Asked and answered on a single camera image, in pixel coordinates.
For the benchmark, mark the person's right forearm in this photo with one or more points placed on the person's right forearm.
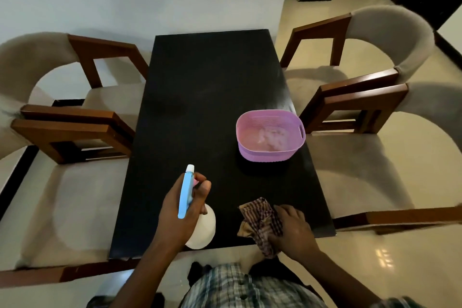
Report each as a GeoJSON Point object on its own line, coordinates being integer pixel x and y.
{"type": "Point", "coordinates": [335, 280]}

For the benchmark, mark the white spray bottle blue head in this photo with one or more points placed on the white spray bottle blue head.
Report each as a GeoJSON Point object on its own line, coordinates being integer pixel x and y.
{"type": "Point", "coordinates": [202, 230]}

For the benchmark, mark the person's right hand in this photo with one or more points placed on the person's right hand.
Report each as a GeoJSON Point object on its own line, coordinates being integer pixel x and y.
{"type": "Point", "coordinates": [294, 233]}

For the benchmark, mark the white crumpled cloth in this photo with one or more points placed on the white crumpled cloth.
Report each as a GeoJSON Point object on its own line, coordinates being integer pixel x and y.
{"type": "Point", "coordinates": [272, 138]}

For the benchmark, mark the person's left thumb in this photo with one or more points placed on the person's left thumb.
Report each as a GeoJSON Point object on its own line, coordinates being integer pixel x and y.
{"type": "Point", "coordinates": [204, 209]}

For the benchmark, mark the person's right fingers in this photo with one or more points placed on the person's right fingers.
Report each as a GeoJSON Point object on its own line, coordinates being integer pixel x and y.
{"type": "Point", "coordinates": [290, 212]}

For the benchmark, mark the brown checkered cloth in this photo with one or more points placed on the brown checkered cloth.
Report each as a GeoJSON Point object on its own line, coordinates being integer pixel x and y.
{"type": "Point", "coordinates": [261, 221]}

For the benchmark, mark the person's left forearm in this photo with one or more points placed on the person's left forearm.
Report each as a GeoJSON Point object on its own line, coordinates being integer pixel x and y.
{"type": "Point", "coordinates": [148, 275]}

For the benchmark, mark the person's left hand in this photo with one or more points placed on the person's left hand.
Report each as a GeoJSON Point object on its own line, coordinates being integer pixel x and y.
{"type": "Point", "coordinates": [173, 214]}

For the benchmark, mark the plaid shirt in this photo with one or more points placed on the plaid shirt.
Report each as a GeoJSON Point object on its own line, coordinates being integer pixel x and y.
{"type": "Point", "coordinates": [231, 288]}

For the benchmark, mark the beige wooden armchair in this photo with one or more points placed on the beige wooden armchair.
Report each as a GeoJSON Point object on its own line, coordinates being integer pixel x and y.
{"type": "Point", "coordinates": [364, 163]}
{"type": "Point", "coordinates": [393, 28]}
{"type": "Point", "coordinates": [79, 196]}
{"type": "Point", "coordinates": [39, 51]}

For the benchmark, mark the pink plastic basket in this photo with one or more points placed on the pink plastic basket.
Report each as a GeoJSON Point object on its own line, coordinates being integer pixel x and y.
{"type": "Point", "coordinates": [267, 154]}

